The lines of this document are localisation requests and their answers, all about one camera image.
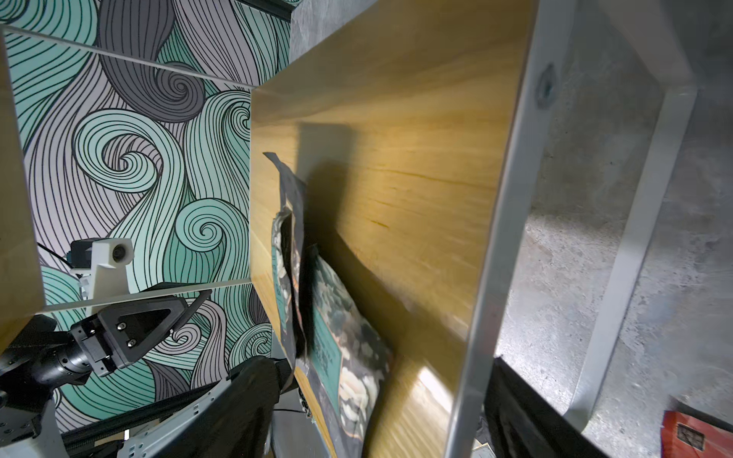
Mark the red tea bag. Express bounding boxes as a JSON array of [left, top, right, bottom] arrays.
[[660, 403, 732, 458]]

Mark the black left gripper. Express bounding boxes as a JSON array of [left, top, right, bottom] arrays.
[[31, 289, 212, 389]]

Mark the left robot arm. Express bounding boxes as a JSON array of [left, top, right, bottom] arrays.
[[1, 290, 212, 457]]

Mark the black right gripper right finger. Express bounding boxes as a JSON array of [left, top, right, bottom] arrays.
[[484, 357, 605, 458]]

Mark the green label tea bag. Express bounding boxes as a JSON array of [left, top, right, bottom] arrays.
[[265, 152, 307, 366]]

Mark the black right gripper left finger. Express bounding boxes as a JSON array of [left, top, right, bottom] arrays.
[[152, 357, 293, 457]]

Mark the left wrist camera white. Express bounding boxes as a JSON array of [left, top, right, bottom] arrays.
[[67, 238, 135, 301]]

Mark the white metal wooden shelf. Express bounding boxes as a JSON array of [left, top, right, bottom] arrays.
[[0, 0, 700, 458]]

